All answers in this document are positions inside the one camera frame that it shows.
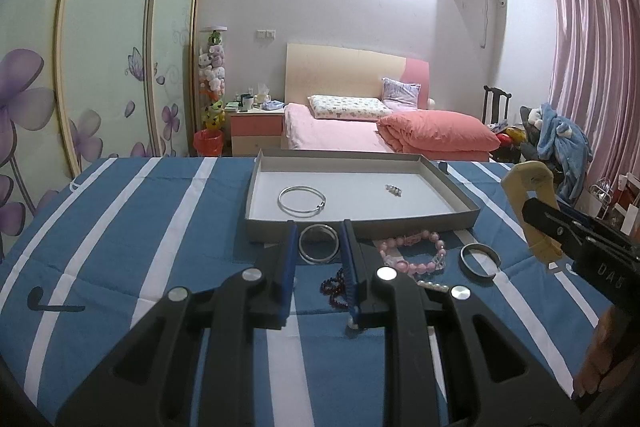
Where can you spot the grey cardboard tray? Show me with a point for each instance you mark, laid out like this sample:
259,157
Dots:
350,197

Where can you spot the silver cuff bangle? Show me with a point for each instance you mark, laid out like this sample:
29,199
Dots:
479,276

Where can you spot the clear tube of plush toys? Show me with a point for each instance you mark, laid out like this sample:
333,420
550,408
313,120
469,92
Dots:
212,67

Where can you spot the white air conditioner pipe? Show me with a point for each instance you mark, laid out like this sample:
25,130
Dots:
484,22

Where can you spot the white printed pillow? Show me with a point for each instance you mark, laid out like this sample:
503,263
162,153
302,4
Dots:
345,107

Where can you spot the dark wooden chair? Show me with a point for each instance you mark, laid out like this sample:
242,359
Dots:
495,99

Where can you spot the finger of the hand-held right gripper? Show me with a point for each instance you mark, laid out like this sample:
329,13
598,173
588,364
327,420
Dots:
542,217
582,218

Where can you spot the tissue box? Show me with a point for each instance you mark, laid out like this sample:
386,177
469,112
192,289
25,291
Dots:
262,97

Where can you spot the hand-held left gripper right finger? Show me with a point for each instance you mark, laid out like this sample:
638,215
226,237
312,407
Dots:
350,269

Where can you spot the pink bed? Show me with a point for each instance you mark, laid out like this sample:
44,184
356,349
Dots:
330,127

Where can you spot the pink curtain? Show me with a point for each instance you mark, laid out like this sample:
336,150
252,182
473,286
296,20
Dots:
590,57

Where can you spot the blue white striped blanket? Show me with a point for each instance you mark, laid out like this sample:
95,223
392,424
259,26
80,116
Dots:
150,232

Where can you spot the thick silver bangle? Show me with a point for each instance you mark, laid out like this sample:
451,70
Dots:
320,261

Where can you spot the beige pink headboard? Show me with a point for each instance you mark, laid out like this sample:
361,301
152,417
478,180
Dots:
345,72

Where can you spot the red yellow toy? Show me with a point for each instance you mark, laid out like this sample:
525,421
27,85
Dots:
510,138

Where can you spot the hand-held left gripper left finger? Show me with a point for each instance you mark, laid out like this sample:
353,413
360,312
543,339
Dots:
287,259

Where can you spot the blue plush garment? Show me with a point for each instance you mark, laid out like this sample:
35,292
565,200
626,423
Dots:
555,132

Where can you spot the white paper bag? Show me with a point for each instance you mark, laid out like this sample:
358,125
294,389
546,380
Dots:
627,202

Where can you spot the red trash bin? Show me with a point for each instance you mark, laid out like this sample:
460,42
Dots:
207,143

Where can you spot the pink beige nightstand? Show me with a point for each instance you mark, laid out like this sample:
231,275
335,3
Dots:
255,132

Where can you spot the thin silver bangle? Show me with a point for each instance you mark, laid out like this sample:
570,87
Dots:
323,206

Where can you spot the purple pillow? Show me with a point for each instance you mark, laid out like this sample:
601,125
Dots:
400,92

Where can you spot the wall switch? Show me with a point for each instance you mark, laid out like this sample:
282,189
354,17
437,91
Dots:
266,34

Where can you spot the folded coral quilt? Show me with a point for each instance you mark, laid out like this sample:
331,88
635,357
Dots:
435,129

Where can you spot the floral sliding door wardrobe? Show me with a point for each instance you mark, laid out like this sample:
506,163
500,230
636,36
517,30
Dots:
100,32

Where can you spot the person's right hand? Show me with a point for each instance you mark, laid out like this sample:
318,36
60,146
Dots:
597,352

